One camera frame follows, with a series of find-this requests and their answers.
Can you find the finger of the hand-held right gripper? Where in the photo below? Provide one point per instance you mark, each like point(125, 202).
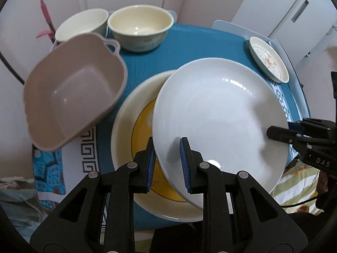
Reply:
point(279, 134)
point(295, 126)

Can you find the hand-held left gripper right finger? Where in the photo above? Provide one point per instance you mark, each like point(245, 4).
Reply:
point(184, 168)

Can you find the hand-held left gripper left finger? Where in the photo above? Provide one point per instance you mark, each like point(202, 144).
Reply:
point(150, 168)

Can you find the cream plate with yellow centre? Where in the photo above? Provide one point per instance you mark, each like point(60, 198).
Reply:
point(123, 137)

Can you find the large white plate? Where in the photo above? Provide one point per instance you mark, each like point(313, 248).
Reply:
point(218, 105)

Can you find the small plate with orange print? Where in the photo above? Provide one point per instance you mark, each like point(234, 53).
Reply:
point(268, 58)

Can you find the pink square bowl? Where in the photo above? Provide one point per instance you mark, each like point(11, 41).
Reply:
point(73, 92)

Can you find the cream bowl with floral print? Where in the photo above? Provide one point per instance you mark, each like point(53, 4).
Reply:
point(139, 23)

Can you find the cream bowl with green outside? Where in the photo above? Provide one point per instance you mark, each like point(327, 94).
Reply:
point(79, 23)

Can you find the striped yellow blanket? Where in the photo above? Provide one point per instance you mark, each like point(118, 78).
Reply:
point(297, 184)

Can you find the blue tablecloth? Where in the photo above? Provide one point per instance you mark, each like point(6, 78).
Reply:
point(147, 60)

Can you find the white wardrobe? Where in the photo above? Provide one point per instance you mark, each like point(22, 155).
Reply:
point(284, 8)

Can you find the grey bedding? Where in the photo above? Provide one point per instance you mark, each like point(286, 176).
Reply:
point(18, 208)

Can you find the pink plastic stick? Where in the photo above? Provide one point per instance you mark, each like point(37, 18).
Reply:
point(47, 21)

